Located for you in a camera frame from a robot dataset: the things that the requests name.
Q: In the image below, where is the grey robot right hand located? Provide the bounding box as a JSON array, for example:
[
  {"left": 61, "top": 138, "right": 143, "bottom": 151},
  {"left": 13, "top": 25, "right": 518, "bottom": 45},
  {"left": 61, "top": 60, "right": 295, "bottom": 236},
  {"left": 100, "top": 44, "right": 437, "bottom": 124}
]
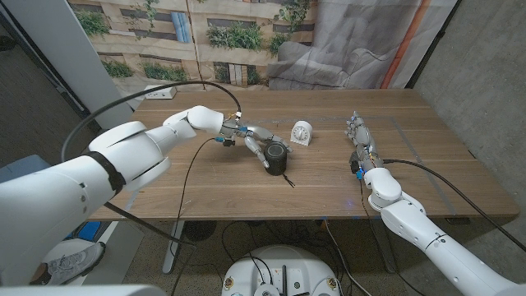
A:
[{"left": 344, "top": 110, "right": 385, "bottom": 173}]

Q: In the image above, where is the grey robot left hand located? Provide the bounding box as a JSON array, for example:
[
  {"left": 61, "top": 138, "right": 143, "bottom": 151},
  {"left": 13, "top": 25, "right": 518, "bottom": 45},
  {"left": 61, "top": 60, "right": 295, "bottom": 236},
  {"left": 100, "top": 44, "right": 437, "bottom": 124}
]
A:
[{"left": 219, "top": 118, "right": 294, "bottom": 170}]

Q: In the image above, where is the black cylindrical speaker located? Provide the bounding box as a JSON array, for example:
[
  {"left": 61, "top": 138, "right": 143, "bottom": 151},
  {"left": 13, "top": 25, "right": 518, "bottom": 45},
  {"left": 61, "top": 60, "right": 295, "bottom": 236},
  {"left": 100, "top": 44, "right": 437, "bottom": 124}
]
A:
[{"left": 263, "top": 141, "right": 296, "bottom": 189}]

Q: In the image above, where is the white kitchen timer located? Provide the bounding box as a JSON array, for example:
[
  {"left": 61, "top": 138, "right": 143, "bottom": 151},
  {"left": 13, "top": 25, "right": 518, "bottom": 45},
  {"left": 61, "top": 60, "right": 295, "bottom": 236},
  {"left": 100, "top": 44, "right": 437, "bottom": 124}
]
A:
[{"left": 290, "top": 120, "right": 314, "bottom": 146}]

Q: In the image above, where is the printed building backdrop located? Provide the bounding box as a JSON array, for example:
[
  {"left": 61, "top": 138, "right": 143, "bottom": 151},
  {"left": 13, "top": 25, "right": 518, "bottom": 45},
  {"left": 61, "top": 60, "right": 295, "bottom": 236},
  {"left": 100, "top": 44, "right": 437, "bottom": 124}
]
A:
[{"left": 67, "top": 0, "right": 459, "bottom": 109}]

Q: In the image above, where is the white power strip box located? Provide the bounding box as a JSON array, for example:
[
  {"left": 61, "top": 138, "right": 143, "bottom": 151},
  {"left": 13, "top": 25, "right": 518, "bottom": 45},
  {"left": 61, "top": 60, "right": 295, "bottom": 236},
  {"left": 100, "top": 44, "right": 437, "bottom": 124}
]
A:
[{"left": 143, "top": 85, "right": 178, "bottom": 100}]

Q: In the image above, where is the grey table leg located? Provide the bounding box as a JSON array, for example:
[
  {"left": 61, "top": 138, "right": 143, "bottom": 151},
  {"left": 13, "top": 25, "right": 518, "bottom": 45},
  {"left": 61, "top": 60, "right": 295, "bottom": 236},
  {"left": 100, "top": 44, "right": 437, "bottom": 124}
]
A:
[
  {"left": 371, "top": 217, "right": 398, "bottom": 275},
  {"left": 162, "top": 220, "right": 186, "bottom": 275}
]

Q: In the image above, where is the white robot torso base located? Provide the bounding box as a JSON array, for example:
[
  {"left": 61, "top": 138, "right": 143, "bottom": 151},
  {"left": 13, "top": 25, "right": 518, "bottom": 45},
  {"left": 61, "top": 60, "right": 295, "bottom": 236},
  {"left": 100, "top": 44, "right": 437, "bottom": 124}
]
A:
[{"left": 221, "top": 245, "right": 341, "bottom": 296}]

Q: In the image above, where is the blue fabric item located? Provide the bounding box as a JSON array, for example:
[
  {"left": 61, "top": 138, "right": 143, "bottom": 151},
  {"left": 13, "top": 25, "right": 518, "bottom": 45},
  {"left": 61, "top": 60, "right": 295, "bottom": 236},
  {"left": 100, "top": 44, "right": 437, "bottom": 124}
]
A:
[{"left": 76, "top": 220, "right": 102, "bottom": 242}]

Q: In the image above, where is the white partition panel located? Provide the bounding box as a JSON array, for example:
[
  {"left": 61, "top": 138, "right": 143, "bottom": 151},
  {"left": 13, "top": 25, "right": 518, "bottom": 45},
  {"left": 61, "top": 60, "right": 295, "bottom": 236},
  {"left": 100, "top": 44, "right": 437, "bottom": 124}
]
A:
[{"left": 2, "top": 0, "right": 135, "bottom": 131}]

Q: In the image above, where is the grey sneaker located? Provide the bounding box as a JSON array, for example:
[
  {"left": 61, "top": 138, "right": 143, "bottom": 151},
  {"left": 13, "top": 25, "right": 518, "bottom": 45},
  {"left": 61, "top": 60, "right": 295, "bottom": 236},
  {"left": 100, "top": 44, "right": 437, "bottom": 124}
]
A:
[{"left": 30, "top": 241, "right": 107, "bottom": 286}]

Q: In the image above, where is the white robot chest edge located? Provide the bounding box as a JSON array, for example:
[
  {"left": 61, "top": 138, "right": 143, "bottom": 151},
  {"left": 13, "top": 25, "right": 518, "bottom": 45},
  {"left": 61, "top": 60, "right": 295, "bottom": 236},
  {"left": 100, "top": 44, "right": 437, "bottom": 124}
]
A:
[{"left": 0, "top": 283, "right": 168, "bottom": 296}]

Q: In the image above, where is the blue plastic bin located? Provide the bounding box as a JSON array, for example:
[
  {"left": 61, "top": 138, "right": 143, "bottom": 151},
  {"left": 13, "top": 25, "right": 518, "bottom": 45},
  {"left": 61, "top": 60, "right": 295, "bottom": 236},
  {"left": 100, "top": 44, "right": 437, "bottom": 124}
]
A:
[{"left": 0, "top": 154, "right": 53, "bottom": 184}]

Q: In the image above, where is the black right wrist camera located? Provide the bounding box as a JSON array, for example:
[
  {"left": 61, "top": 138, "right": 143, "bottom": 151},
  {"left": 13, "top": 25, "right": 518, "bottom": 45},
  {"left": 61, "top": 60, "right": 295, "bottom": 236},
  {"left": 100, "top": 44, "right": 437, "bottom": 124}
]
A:
[{"left": 348, "top": 150, "right": 365, "bottom": 176}]

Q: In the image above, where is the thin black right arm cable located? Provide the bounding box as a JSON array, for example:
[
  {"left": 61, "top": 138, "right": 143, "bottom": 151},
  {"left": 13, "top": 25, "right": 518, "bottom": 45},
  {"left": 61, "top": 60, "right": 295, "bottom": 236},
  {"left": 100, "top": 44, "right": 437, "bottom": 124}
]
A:
[{"left": 358, "top": 177, "right": 428, "bottom": 296}]

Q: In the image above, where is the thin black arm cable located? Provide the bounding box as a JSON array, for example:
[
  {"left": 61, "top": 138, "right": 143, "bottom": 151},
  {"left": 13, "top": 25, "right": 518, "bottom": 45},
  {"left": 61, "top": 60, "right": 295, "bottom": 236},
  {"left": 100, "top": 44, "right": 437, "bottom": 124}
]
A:
[
  {"left": 168, "top": 137, "right": 218, "bottom": 296},
  {"left": 358, "top": 177, "right": 428, "bottom": 296}
]

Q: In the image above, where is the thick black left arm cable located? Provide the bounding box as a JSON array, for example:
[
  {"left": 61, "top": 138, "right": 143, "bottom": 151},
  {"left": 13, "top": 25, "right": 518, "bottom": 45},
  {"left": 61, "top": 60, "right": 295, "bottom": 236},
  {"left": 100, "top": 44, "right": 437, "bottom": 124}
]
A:
[{"left": 60, "top": 80, "right": 242, "bottom": 247}]

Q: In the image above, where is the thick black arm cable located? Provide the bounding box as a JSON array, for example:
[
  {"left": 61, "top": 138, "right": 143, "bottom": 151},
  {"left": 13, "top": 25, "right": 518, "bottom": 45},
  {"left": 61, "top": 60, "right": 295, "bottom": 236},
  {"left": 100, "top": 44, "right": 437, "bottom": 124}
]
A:
[
  {"left": 60, "top": 80, "right": 242, "bottom": 247},
  {"left": 382, "top": 158, "right": 526, "bottom": 252}
]

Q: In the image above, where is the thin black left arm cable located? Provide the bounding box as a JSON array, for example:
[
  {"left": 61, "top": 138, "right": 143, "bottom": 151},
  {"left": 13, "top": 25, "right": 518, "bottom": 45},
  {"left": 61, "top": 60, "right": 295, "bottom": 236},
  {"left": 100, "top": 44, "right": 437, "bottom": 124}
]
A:
[{"left": 168, "top": 137, "right": 218, "bottom": 296}]

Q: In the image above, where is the white floor cable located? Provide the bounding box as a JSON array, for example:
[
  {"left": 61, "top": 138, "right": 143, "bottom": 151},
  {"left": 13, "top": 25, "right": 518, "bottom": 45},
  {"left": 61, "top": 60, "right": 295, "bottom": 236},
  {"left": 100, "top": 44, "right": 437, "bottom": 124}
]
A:
[{"left": 323, "top": 220, "right": 373, "bottom": 296}]

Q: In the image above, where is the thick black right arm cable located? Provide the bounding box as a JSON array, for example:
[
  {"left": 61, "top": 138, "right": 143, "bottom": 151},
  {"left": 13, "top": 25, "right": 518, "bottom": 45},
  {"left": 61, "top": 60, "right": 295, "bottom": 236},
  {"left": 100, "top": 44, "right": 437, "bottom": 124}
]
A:
[{"left": 382, "top": 158, "right": 526, "bottom": 252}]

